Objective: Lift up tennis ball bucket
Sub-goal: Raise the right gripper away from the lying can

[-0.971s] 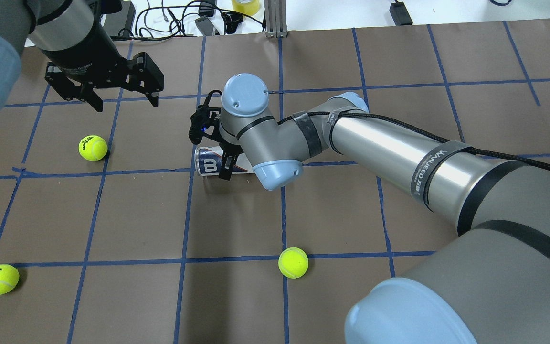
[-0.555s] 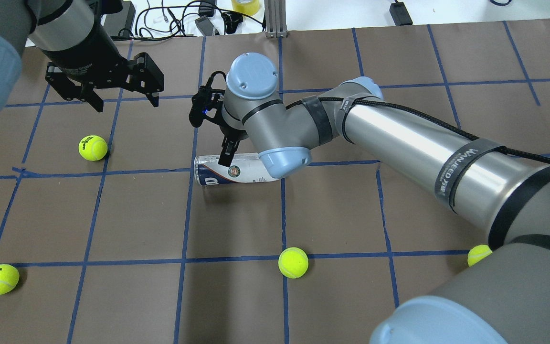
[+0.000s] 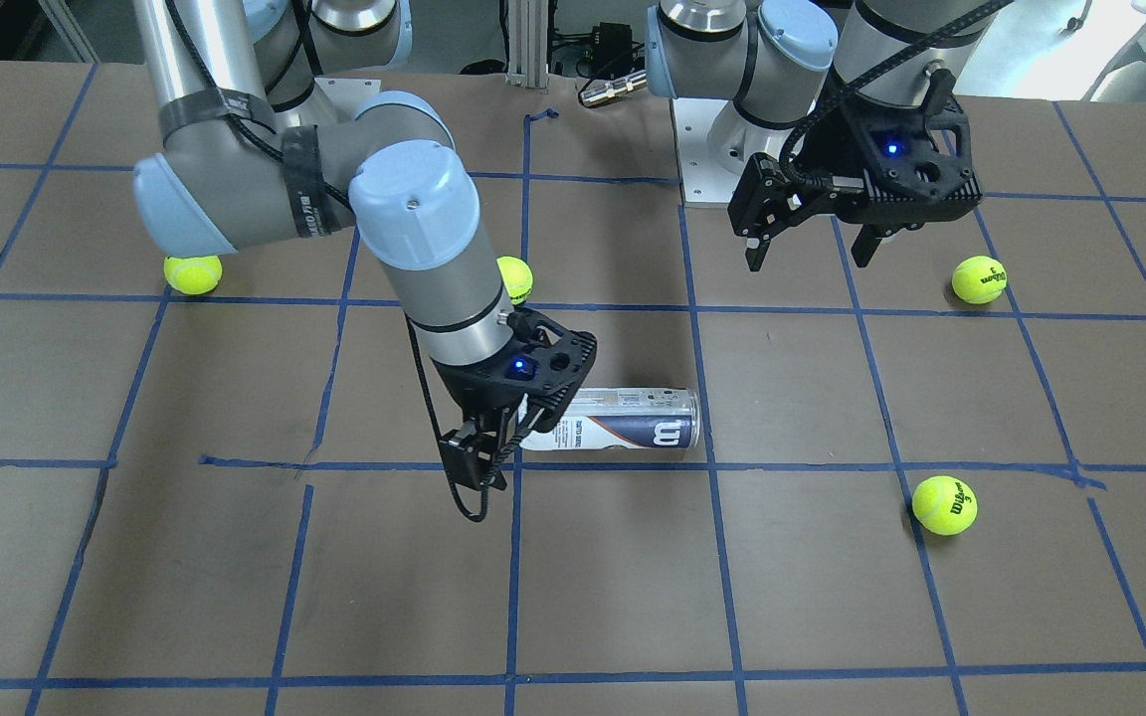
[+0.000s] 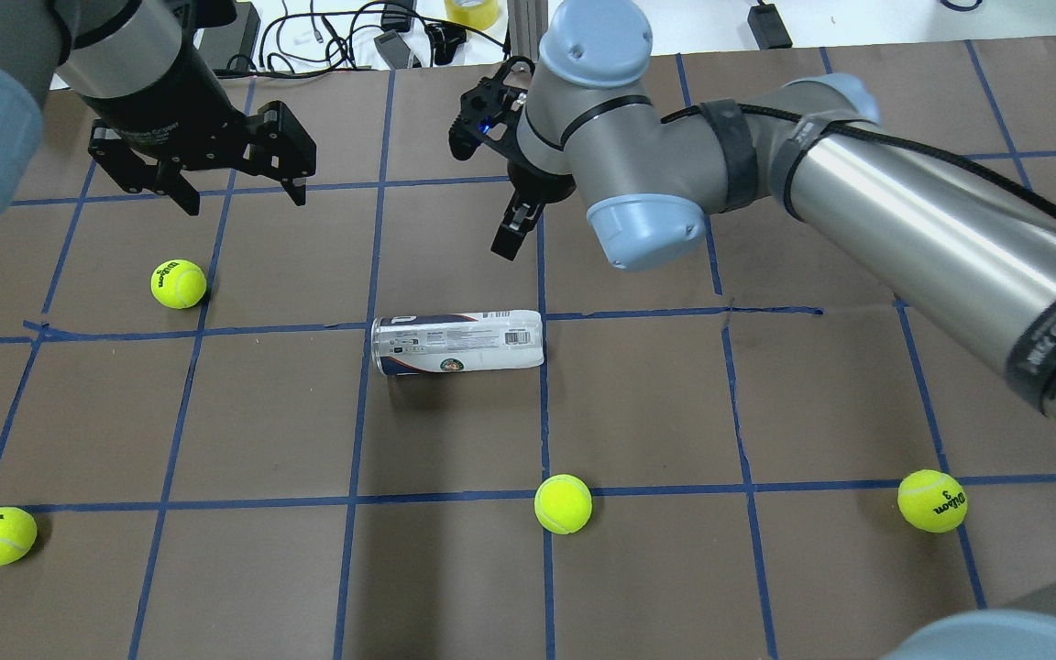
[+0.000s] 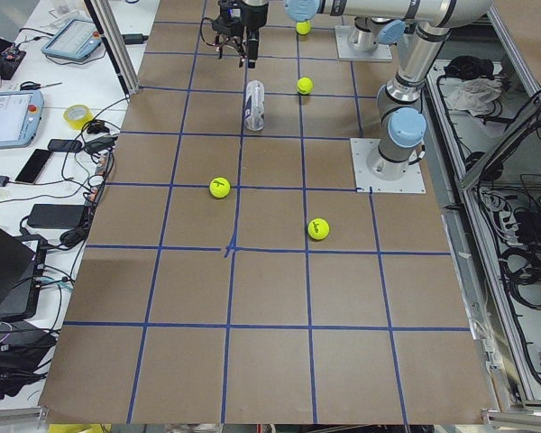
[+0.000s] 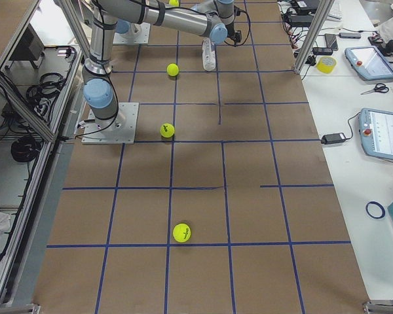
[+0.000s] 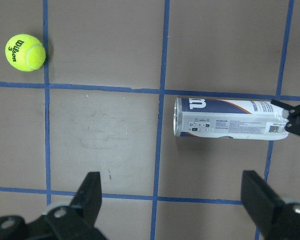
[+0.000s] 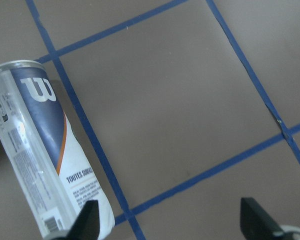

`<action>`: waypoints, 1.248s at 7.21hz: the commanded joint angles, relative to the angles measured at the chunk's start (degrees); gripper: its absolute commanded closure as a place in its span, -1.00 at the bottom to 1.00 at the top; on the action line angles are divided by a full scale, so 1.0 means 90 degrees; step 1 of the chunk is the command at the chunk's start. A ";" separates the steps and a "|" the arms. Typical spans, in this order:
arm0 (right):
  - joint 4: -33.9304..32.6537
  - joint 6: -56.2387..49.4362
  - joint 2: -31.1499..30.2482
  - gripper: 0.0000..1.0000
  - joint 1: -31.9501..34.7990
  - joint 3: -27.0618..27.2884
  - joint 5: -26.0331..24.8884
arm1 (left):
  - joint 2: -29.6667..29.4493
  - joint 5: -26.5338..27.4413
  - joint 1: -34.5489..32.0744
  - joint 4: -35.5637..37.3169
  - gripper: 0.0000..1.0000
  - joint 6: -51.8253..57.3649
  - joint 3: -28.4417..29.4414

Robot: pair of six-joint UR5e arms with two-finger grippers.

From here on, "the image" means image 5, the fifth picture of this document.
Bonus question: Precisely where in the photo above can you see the clear Wilson tennis ball can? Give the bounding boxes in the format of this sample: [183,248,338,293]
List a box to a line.
[243,80,265,132]

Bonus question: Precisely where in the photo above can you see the black power adapter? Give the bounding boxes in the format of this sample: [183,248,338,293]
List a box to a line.
[27,204,86,229]

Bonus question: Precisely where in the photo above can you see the yellow tennis ball far left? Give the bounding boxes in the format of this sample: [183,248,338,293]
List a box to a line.
[295,21,311,35]

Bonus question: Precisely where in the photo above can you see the black smartphone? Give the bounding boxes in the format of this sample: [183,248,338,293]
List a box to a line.
[14,149,52,184]

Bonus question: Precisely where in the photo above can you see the blue teach pendant lower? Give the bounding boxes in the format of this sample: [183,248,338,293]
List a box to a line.
[0,90,44,149]

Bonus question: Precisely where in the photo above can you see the blue teach pendant upper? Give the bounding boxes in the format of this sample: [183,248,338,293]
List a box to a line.
[41,18,102,62]

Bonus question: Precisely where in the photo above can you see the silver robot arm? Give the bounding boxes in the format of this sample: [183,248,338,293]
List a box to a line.
[284,0,491,180]

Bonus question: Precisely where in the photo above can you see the yellow tape roll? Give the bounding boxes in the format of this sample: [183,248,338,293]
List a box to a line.
[63,104,94,131]

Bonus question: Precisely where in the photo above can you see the blue teach pendant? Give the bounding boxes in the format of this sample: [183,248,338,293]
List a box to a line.
[0,90,44,149]
[41,18,102,62]

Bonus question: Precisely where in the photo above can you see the yellow tennis ball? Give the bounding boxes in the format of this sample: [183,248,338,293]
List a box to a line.
[295,21,311,35]
[297,77,314,96]
[209,177,232,198]
[307,217,330,241]

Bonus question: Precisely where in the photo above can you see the scissors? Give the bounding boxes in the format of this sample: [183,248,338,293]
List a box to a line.
[19,81,61,91]

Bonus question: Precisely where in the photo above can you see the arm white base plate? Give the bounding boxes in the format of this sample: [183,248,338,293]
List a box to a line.
[335,25,392,63]
[350,138,426,194]

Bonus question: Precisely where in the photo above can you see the aluminium frame post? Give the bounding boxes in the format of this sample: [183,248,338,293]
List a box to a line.
[84,0,140,97]

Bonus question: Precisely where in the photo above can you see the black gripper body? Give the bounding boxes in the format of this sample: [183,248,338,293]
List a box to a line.
[211,0,244,45]

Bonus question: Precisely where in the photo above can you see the yellow tennis ball centre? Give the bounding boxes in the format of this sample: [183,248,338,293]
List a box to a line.
[297,77,314,96]

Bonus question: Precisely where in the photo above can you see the yellow tennis ball far right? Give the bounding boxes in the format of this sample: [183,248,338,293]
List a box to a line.
[307,217,330,241]

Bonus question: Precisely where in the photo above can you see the white crumpled cloth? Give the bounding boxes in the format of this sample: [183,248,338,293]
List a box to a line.
[445,78,503,116]

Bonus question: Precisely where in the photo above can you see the yellow tennis ball near right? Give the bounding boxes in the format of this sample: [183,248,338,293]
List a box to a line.
[209,177,232,198]

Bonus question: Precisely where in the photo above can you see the black laptop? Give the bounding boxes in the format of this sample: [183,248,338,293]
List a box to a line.
[0,228,46,322]

